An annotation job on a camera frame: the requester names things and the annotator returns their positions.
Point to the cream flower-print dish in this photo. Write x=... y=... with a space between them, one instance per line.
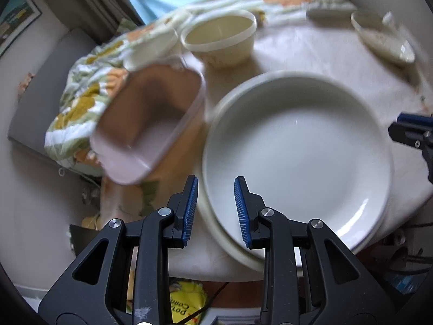
x=382 y=40

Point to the cream plastic tub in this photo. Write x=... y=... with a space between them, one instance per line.
x=220 y=50

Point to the framed wall picture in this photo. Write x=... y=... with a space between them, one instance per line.
x=17 y=17

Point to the large cream plate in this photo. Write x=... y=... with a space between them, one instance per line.
x=233 y=250

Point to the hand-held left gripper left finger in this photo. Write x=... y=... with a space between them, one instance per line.
x=189 y=210

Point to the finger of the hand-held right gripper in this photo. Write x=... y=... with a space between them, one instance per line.
x=411 y=132

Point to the grey-brown curtain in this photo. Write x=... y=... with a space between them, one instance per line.
x=98 y=3

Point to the white damask tablecloth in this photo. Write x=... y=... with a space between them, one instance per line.
x=304 y=50

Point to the floral patterned blanket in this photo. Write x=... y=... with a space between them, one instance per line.
x=84 y=101

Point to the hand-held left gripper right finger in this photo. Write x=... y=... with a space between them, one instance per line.
x=242 y=210

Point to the yellow snack packet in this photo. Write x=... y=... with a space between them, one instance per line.
x=184 y=298

